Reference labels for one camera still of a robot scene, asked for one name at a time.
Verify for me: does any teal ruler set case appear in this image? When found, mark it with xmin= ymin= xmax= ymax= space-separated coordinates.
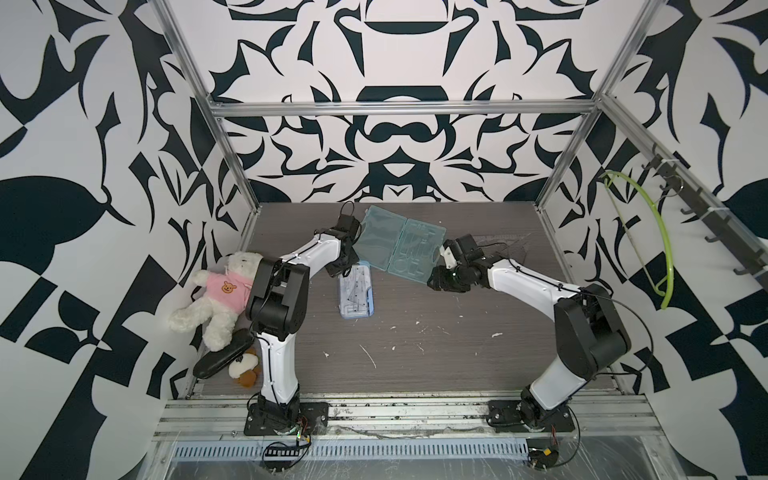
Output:
xmin=354 ymin=206 xmax=446 ymax=284

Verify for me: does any blue geometry set case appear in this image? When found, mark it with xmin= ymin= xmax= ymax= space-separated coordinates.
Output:
xmin=339 ymin=261 xmax=374 ymax=320

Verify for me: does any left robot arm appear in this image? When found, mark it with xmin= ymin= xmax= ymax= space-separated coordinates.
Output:
xmin=246 ymin=214 xmax=360 ymax=428

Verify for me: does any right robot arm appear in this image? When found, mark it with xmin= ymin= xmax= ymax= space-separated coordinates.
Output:
xmin=427 ymin=235 xmax=631 ymax=431

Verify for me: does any white teddy bear pink shirt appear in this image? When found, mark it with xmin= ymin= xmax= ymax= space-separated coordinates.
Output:
xmin=168 ymin=251 xmax=263 ymax=352

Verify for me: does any black glasses case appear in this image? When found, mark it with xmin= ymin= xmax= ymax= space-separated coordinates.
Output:
xmin=192 ymin=328 xmax=255 ymax=380

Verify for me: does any small brown white plush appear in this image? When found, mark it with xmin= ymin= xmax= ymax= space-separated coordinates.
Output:
xmin=228 ymin=349 xmax=261 ymax=388

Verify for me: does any black yellow connector right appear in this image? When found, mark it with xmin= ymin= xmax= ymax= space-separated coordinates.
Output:
xmin=526 ymin=440 xmax=560 ymax=471

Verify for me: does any black connector left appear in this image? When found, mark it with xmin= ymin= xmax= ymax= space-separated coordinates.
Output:
xmin=261 ymin=442 xmax=310 ymax=471

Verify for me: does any black hook rack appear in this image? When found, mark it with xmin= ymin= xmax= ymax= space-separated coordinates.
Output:
xmin=644 ymin=143 xmax=767 ymax=290

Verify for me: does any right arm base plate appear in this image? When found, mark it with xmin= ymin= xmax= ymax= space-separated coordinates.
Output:
xmin=485 ymin=400 xmax=576 ymax=433

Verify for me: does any green tube on wall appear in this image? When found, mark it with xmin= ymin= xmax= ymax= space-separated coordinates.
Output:
xmin=600 ymin=170 xmax=676 ymax=310

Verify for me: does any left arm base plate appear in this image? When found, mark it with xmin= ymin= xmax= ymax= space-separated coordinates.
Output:
xmin=243 ymin=400 xmax=330 ymax=437

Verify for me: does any aluminium frame rail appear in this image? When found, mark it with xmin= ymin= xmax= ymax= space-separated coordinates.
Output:
xmin=152 ymin=390 xmax=663 ymax=441

